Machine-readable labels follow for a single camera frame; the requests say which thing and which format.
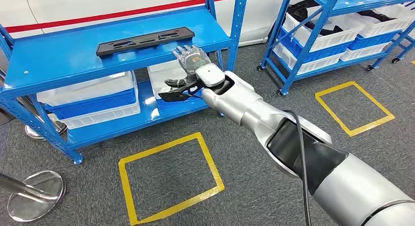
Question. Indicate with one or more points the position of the black plastic plate frame part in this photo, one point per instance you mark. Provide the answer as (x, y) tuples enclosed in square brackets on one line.
[(107, 49)]

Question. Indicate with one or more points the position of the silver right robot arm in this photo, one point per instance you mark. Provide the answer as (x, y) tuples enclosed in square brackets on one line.
[(233, 101)]

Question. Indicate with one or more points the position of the black car part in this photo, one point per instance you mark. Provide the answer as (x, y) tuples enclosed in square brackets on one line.
[(301, 10), (376, 14)]

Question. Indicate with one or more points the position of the blue steel shelf rack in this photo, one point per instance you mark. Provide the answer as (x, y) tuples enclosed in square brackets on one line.
[(64, 56)]

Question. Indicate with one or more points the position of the white car with red stripe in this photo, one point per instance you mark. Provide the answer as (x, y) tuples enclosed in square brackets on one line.
[(97, 4)]

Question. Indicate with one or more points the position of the chrome stanchion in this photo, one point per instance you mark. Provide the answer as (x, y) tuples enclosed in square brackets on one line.
[(35, 195), (35, 133)]

